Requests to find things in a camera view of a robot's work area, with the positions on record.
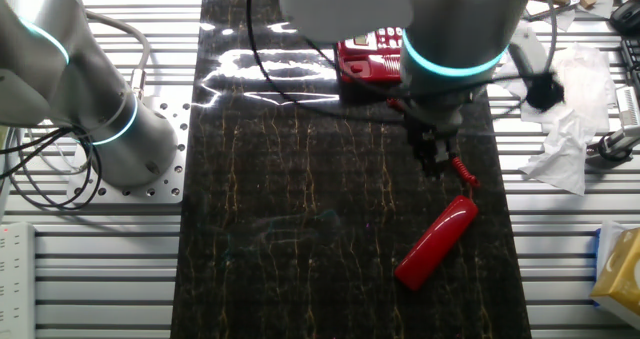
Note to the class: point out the silver ribbed camera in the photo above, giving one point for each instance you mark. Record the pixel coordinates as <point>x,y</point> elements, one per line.
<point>630,106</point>

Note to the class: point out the blue white tissue pack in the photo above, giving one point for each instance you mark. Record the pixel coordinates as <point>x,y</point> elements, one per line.
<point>607,244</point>

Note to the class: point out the red telephone base with keypad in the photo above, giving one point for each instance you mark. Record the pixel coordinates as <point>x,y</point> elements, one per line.
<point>365,64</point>

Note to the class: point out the metal tray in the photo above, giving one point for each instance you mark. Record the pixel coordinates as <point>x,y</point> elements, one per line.
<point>540,9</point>

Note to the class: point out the small silver camera device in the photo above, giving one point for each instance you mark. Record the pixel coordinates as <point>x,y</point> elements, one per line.
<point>625,139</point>

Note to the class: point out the red telephone handset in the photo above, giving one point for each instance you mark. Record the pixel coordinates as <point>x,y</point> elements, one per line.
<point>437,241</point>

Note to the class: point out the black computer mouse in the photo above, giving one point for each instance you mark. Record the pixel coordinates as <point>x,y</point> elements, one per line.
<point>627,16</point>

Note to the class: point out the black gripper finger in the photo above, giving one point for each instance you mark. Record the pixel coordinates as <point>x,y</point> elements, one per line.
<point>436,166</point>

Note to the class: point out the yellow tissue box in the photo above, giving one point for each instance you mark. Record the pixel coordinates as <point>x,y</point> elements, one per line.
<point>620,274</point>

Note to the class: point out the black keyboard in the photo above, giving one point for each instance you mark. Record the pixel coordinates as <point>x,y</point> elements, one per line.
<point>632,59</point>

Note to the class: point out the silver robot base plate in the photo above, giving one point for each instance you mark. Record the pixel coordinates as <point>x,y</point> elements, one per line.
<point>170,179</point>

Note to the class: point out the crumpled white tissue paper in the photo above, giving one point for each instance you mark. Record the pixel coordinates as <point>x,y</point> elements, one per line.
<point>575,129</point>

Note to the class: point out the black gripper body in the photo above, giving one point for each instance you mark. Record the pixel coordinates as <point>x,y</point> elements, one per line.
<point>425,134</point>

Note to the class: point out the white power strip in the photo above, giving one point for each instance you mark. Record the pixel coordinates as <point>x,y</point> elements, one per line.
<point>15,279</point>

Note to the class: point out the black marble pattern mat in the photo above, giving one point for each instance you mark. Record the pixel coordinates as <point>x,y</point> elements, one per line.
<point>300,229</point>

